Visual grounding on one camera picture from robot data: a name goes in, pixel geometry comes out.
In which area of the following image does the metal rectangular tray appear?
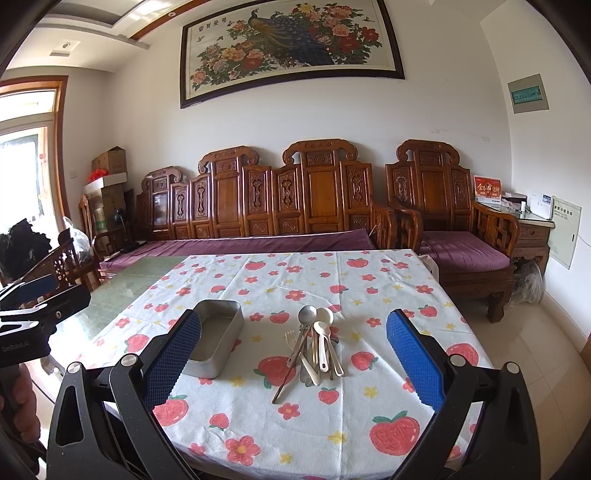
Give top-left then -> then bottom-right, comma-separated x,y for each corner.
183,299 -> 245,379

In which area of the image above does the cream plastic spoon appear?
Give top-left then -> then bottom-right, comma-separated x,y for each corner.
317,307 -> 345,377
314,321 -> 329,373

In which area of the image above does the dark wooden chopstick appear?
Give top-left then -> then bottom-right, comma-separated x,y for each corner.
271,344 -> 304,404

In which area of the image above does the steel spoon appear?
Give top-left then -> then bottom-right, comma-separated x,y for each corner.
287,305 -> 317,361

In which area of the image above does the cream plastic fork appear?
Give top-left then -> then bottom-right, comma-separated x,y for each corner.
284,330 -> 315,387

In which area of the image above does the person left hand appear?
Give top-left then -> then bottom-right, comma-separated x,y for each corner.
12,364 -> 41,444

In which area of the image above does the clear plastic bag left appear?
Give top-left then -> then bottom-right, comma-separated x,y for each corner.
63,216 -> 93,264

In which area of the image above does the plastic bag under table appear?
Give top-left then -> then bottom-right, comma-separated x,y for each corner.
509,260 -> 545,306

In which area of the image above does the purple armchair cushion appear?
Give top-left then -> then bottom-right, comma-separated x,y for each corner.
419,231 -> 510,273

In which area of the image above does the strawberry flower tablecloth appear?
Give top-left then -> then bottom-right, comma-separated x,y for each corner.
74,250 -> 490,479

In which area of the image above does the cardboard box top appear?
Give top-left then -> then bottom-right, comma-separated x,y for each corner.
91,146 -> 127,175

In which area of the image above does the wooden side table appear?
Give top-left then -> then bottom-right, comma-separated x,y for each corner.
473,202 -> 555,275

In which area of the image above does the purple sofa cushion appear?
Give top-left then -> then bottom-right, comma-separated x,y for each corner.
99,229 -> 376,273

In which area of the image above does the carved wooden armchair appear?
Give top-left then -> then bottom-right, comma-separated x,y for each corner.
385,139 -> 515,323

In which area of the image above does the red greeting card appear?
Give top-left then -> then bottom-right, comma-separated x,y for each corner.
474,175 -> 503,204

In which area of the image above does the white device box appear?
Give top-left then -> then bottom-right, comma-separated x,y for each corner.
528,193 -> 553,220

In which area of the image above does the long carved wooden sofa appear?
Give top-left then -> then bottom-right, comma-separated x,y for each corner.
135,139 -> 422,250

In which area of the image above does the peacock flower painting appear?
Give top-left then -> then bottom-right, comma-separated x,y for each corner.
179,1 -> 405,108

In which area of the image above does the wooden door frame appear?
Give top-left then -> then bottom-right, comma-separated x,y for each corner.
1,75 -> 70,230

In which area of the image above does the grey wall panel box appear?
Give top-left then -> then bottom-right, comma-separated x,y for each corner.
508,74 -> 549,114

